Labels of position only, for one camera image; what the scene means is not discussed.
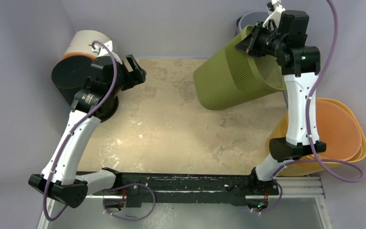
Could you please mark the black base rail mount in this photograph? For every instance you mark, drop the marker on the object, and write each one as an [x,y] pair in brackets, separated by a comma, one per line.
[236,190]

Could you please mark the cream three-drawer mini cabinet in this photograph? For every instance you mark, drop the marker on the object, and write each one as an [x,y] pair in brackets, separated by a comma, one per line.
[81,45]

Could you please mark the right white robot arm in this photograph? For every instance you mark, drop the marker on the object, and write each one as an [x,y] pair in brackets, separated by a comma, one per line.
[300,68]

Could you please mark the light grey smooth bucket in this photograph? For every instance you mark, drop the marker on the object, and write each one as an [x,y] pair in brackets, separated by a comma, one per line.
[252,18]

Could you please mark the black ribbed waste bin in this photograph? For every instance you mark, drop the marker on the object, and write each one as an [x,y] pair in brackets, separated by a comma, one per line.
[72,78]

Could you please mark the orange smooth bucket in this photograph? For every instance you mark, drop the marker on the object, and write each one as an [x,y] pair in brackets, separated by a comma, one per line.
[338,129]

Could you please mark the aluminium frame rail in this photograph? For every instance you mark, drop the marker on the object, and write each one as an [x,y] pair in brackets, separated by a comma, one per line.
[289,187]

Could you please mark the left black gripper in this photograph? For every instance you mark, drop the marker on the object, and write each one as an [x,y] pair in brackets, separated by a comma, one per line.
[132,76]

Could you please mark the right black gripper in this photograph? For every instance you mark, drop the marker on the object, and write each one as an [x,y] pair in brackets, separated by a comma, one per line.
[254,40]

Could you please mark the dark grey mesh bin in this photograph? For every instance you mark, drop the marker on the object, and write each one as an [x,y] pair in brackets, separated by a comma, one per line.
[238,27]

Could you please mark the olive green waste bin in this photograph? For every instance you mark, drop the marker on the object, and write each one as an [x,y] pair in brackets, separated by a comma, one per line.
[230,77]

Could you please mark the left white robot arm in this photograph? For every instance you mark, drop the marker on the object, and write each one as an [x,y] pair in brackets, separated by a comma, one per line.
[59,180]

